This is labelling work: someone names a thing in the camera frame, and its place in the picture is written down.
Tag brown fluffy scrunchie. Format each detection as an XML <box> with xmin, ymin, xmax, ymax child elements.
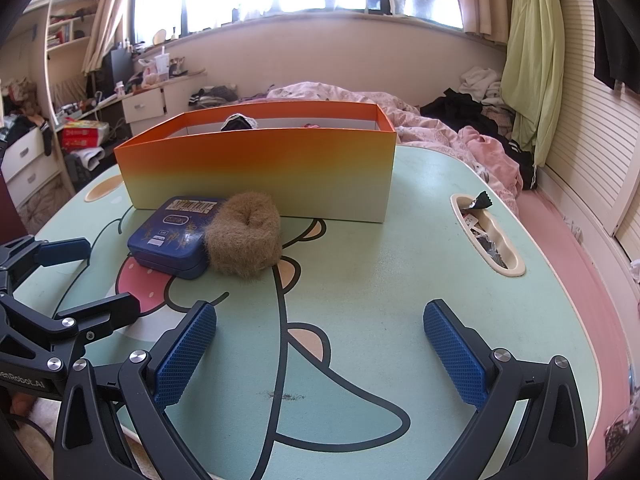
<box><xmin>202</xmin><ymin>191</ymin><xmax>282</xmax><ymax>278</ymax></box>

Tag small white drawer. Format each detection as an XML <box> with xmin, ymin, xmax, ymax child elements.
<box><xmin>122</xmin><ymin>87</ymin><xmax>166</xmax><ymax>123</ymax></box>

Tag beige curtain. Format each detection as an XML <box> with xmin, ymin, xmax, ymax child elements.
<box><xmin>82</xmin><ymin>0</ymin><xmax>141</xmax><ymax>75</ymax></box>
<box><xmin>452</xmin><ymin>0</ymin><xmax>516</xmax><ymax>46</ymax></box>

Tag dark striped clothing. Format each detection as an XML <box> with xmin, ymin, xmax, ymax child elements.
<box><xmin>189</xmin><ymin>85</ymin><xmax>238</xmax><ymax>108</ymax></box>

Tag pink quilt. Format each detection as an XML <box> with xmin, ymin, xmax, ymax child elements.
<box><xmin>266</xmin><ymin>81</ymin><xmax>521</xmax><ymax>216</ymax></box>

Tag black hanging garment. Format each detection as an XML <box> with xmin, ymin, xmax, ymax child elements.
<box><xmin>590</xmin><ymin>0</ymin><xmax>640</xmax><ymax>91</ymax></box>

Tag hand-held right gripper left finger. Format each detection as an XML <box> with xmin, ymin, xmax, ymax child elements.
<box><xmin>52</xmin><ymin>300</ymin><xmax>218</xmax><ymax>480</ymax></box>

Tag dark patterned cloth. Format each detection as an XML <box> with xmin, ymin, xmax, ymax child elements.
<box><xmin>605</xmin><ymin>405</ymin><xmax>636</xmax><ymax>461</ymax></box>

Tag black box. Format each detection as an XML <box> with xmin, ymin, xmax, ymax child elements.
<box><xmin>102</xmin><ymin>49</ymin><xmax>135</xmax><ymax>93</ymax></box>

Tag blue tin box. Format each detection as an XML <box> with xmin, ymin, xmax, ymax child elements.
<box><xmin>126</xmin><ymin>195</ymin><xmax>230</xmax><ymax>281</ymax></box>

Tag red tissue pack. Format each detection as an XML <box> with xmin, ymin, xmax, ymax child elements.
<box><xmin>61</xmin><ymin>119</ymin><xmax>110</xmax><ymax>150</ymax></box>

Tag white wall shelf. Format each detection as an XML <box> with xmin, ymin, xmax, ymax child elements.
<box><xmin>47</xmin><ymin>5</ymin><xmax>96</xmax><ymax>52</ymax></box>

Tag pink bed sheet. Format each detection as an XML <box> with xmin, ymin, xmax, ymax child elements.
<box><xmin>512</xmin><ymin>190</ymin><xmax>640</xmax><ymax>441</ymax></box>

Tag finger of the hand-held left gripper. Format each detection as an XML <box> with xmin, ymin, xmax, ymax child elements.
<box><xmin>0</xmin><ymin>236</ymin><xmax>92</xmax><ymax>291</ymax></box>
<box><xmin>0</xmin><ymin>292</ymin><xmax>142</xmax><ymax>361</ymax></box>

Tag orange cardboard box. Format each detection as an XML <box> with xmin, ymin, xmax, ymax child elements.
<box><xmin>114</xmin><ymin>101</ymin><xmax>398</xmax><ymax>224</ymax></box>

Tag white drawer unit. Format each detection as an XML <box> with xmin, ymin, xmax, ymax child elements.
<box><xmin>0</xmin><ymin>130</ymin><xmax>63</xmax><ymax>206</ymax></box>

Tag white clothes pile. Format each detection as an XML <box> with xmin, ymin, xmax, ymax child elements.
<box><xmin>460</xmin><ymin>66</ymin><xmax>513</xmax><ymax>126</ymax></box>

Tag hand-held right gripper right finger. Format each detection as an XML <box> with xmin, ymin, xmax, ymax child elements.
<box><xmin>422</xmin><ymin>299</ymin><xmax>590</xmax><ymax>480</ymax></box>

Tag green hanging cloth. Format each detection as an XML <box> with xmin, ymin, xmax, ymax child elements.
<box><xmin>500</xmin><ymin>0</ymin><xmax>566</xmax><ymax>168</ymax></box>

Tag black clothes pile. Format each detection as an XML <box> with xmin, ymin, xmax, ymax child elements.
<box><xmin>420</xmin><ymin>88</ymin><xmax>538</xmax><ymax>191</ymax></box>

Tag green cartoon desktop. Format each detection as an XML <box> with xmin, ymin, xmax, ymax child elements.
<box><xmin>15</xmin><ymin>144</ymin><xmax>601</xmax><ymax>476</ymax></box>

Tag white louvered closet doors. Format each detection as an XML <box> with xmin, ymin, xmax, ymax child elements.
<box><xmin>542</xmin><ymin>0</ymin><xmax>640</xmax><ymax>261</ymax></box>

